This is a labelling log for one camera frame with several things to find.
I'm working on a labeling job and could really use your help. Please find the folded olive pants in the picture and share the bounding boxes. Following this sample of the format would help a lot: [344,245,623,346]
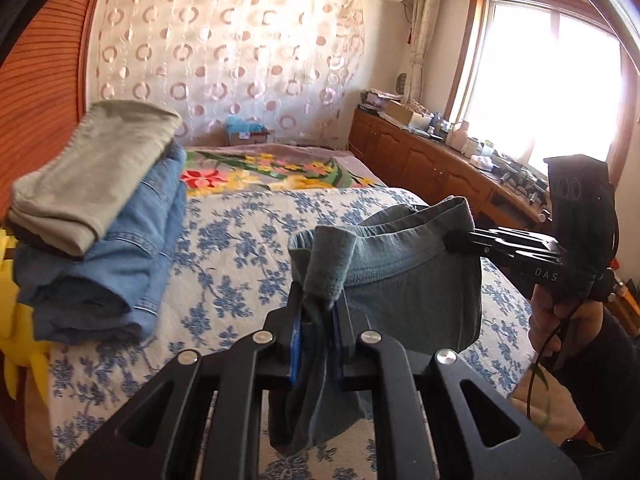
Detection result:
[6,100,183,257]

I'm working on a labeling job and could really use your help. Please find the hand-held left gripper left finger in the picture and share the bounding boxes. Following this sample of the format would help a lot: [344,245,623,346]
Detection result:
[55,282,306,480]

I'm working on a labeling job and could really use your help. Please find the person's dark clothing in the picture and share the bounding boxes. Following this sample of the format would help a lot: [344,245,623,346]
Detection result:
[560,437,640,480]

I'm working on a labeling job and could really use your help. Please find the stack of papers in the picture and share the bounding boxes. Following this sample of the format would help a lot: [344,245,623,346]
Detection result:
[357,89,401,114]

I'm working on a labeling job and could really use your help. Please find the folded dark blue pants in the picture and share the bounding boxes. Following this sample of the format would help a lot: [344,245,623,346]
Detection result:
[14,250,156,346]

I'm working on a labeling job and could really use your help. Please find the person's right forearm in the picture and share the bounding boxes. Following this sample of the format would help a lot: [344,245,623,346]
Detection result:
[560,305,640,456]

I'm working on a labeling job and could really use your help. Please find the leaf patterned rug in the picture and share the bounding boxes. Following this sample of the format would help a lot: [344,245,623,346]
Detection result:
[512,352,591,443]

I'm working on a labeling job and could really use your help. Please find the window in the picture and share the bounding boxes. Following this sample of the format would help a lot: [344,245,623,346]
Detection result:
[445,0,640,181]

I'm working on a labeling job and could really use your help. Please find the wooden cabinet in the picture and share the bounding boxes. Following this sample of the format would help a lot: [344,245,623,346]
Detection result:
[347,107,556,235]

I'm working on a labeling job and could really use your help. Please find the folded light blue jeans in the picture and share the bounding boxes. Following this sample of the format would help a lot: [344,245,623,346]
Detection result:
[60,147,188,333]

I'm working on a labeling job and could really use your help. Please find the circle patterned sheer curtain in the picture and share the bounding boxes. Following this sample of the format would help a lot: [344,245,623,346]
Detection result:
[87,0,368,148]

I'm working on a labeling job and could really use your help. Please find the blue floral bedsheet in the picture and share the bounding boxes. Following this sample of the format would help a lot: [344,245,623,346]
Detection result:
[47,187,538,480]

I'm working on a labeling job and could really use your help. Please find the cream window curtain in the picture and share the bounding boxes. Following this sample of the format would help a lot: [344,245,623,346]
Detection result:
[406,0,442,107]

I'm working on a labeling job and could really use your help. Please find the person's right hand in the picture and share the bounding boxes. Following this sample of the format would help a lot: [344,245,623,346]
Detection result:
[529,280,607,368]

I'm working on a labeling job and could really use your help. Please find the flat cardboard box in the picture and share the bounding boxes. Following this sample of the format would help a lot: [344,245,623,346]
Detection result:
[382,100,432,129]

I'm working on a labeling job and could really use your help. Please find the wooden ribbed headboard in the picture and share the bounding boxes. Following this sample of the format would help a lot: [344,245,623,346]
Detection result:
[0,0,108,241]

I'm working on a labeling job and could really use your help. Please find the light blue plastic bag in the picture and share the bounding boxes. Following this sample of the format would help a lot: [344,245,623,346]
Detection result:
[225,117,264,134]

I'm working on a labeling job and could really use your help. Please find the yellow plush toy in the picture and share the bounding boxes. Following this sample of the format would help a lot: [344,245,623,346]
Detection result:
[0,227,51,406]

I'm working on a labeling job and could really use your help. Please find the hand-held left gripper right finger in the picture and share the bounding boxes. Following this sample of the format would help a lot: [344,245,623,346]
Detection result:
[332,295,583,480]

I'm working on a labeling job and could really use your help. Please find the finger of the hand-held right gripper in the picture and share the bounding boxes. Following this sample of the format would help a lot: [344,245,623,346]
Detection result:
[470,228,558,253]
[443,232,522,268]

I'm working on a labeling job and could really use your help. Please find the row of small bottles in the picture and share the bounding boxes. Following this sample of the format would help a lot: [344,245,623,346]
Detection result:
[430,112,551,213]

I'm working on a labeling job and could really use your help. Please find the grey-green pants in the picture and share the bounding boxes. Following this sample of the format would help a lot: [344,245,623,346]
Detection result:
[267,196,483,458]

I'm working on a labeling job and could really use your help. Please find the colourful floral blanket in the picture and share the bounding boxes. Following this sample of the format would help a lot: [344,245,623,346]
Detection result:
[182,142,388,198]

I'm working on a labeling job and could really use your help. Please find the small cardboard box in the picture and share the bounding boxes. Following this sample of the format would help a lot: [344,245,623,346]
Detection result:
[225,127,274,147]

